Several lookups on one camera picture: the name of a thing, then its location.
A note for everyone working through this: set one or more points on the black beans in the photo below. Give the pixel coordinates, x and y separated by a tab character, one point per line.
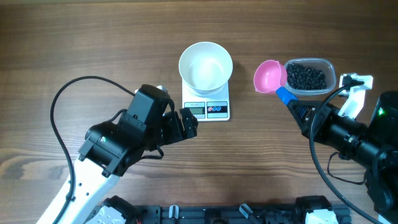
300	77

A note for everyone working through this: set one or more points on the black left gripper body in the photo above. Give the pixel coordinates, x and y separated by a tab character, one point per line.
170	131

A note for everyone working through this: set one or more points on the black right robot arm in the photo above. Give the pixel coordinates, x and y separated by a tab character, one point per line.
372	146

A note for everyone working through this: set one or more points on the pink scoop blue handle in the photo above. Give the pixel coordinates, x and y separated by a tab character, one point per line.
270	78

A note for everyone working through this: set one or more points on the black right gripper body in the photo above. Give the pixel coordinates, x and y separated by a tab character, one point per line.
323	127

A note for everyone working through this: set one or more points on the white digital kitchen scale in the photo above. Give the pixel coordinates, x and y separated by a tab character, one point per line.
211	106

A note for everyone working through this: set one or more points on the white round bowl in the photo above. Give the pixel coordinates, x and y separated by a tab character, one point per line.
205	67

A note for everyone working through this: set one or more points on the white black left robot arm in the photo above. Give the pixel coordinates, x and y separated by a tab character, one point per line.
111	148

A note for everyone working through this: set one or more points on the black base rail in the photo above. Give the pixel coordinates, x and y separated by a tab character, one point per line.
270	213

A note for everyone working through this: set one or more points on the clear plastic container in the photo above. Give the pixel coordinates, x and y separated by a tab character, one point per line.
318	63

